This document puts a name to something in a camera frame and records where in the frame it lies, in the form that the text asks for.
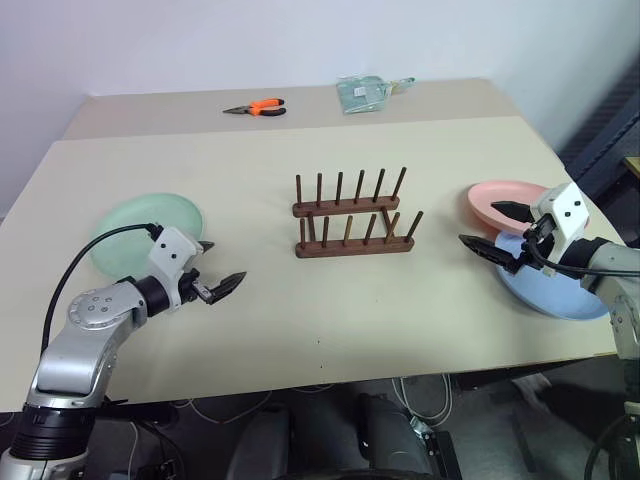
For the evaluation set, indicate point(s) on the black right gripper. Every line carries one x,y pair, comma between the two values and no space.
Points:
539,240

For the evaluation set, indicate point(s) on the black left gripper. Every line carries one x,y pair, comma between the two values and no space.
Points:
191,290

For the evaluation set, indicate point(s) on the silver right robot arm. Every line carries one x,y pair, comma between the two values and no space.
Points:
612,260

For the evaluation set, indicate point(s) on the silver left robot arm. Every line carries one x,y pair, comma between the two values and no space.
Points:
85,350

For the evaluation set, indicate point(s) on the wooden dish rack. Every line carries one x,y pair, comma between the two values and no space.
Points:
350,245

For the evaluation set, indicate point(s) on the pink-red plate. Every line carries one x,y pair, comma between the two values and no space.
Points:
500,192

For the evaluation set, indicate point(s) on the blue plate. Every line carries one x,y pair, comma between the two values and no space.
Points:
545,295

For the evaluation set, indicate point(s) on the green plate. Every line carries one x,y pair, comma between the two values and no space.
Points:
125,225

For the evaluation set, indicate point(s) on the black ribbed case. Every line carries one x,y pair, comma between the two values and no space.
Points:
605,135

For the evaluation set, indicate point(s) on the dark rounded grey shape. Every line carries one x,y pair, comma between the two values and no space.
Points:
390,435
260,440

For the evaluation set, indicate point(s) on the clear plastic bag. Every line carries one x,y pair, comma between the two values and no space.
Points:
362,95

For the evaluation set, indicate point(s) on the black box under table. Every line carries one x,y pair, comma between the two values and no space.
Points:
442,455

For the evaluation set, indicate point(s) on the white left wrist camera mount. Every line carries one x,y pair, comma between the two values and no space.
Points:
170,250

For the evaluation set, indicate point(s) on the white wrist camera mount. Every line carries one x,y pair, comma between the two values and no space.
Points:
170,250
567,205

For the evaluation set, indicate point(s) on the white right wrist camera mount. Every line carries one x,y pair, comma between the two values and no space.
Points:
567,205

